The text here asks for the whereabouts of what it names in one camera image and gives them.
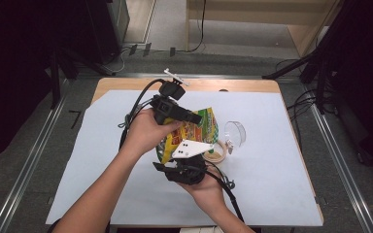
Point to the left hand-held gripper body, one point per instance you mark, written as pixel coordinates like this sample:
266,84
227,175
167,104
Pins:
165,106

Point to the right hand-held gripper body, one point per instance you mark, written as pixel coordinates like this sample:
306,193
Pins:
187,171

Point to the yellow green spouted seasoning pouch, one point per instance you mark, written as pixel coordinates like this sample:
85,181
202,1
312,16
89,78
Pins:
192,131

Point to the glass jar with beige lid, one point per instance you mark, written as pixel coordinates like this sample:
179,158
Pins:
236,132

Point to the person's right hand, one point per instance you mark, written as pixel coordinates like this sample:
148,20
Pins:
209,192

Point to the person's left hand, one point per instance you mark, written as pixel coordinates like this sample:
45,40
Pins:
145,136

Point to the white paper sheet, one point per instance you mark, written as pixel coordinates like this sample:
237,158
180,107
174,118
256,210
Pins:
272,181

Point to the black cabinet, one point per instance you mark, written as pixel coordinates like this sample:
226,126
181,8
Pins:
103,29

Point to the black tripod stand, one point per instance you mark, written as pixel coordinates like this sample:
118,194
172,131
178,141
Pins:
288,67

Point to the black metal stand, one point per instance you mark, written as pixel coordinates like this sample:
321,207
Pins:
55,81

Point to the light wooden shelf unit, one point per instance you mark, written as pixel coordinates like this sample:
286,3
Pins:
246,16

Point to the dark curtain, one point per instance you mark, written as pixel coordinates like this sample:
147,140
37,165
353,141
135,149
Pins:
13,64
369,64

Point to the small black floor bracket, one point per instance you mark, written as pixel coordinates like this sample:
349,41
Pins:
147,49
172,51
132,49

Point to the long metal floor rail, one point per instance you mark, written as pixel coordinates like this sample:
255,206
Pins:
29,161
343,161

